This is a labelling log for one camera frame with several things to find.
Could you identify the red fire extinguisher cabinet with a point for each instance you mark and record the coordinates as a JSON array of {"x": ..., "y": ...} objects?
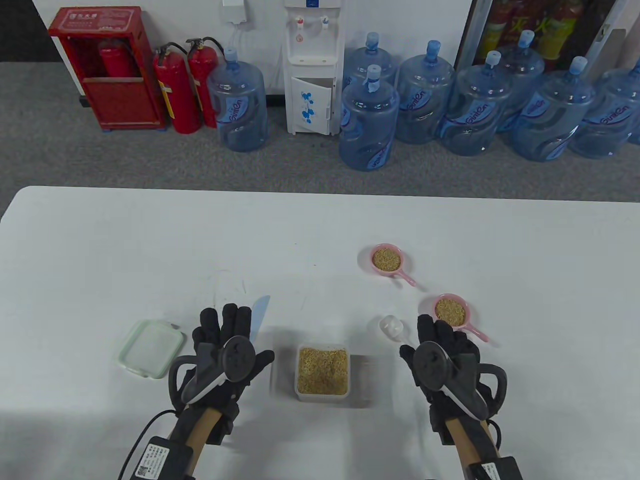
[{"x": 120, "y": 105}]

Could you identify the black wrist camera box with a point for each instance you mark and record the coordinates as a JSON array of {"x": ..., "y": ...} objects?
[
  {"x": 160, "y": 460},
  {"x": 492, "y": 470}
]

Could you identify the clear green-rimmed container lid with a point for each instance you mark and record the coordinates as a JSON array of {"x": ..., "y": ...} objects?
[{"x": 150, "y": 347}]

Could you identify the blue water jug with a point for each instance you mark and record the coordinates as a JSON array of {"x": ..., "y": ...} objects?
[{"x": 237, "y": 105}]

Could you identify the clear plastic food container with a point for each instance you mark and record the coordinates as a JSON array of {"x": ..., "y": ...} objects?
[{"x": 322, "y": 397}]

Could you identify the white plastic coffee spoon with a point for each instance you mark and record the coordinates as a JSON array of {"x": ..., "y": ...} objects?
[{"x": 390, "y": 325}]

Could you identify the white sesame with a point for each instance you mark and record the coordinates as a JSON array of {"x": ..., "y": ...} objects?
[{"x": 322, "y": 370}]

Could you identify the white water dispenser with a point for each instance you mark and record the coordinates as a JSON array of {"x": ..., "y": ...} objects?
[{"x": 312, "y": 50}]

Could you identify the small white sesame portion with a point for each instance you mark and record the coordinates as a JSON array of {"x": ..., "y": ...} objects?
[
  {"x": 450, "y": 310},
  {"x": 386, "y": 259}
]

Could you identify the person's right hand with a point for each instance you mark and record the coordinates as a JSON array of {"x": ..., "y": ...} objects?
[{"x": 450, "y": 340}]

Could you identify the white wall box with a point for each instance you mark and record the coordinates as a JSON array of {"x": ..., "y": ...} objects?
[{"x": 234, "y": 11}]

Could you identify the red fire extinguisher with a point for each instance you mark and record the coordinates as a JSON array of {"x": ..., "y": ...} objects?
[
  {"x": 202, "y": 70},
  {"x": 114, "y": 60},
  {"x": 177, "y": 95}
]

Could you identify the row of blue water bottles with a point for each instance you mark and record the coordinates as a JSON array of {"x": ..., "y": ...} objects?
[{"x": 367, "y": 125}]

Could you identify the person's left forearm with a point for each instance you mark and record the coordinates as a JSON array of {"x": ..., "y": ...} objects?
[{"x": 205, "y": 430}]

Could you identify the light blue knife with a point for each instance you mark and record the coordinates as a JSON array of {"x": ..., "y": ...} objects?
[{"x": 260, "y": 312}]

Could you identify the person's left hand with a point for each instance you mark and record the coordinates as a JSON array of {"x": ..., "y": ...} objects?
[{"x": 230, "y": 325}]

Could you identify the person's right forearm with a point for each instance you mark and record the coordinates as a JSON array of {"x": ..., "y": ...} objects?
[{"x": 470, "y": 445}]

